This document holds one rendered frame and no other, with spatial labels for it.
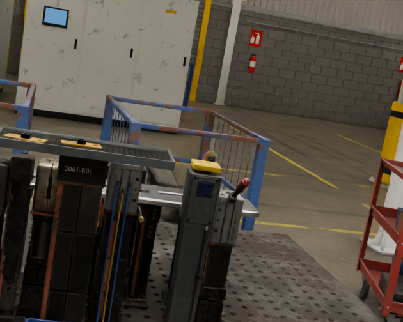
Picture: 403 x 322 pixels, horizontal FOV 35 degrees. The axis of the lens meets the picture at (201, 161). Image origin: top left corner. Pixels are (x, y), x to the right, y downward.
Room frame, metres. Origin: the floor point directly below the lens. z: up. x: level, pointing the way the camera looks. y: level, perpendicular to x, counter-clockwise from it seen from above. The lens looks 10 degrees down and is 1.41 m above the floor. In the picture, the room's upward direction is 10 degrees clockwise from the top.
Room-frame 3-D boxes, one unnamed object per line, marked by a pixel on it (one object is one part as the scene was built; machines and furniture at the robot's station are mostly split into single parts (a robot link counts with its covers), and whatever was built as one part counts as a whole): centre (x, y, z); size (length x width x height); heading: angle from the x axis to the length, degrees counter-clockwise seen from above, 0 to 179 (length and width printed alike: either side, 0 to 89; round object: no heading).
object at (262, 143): (4.08, 0.19, 0.47); 1.20 x 0.80 x 0.95; 16
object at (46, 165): (1.50, 0.34, 0.89); 0.13 x 0.11 x 0.38; 10
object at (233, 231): (1.57, -0.08, 0.88); 0.11 x 0.10 x 0.36; 10
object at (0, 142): (1.34, 0.24, 1.16); 0.37 x 0.14 x 0.02; 100
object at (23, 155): (1.43, 0.40, 0.90); 0.05 x 0.05 x 0.40; 10
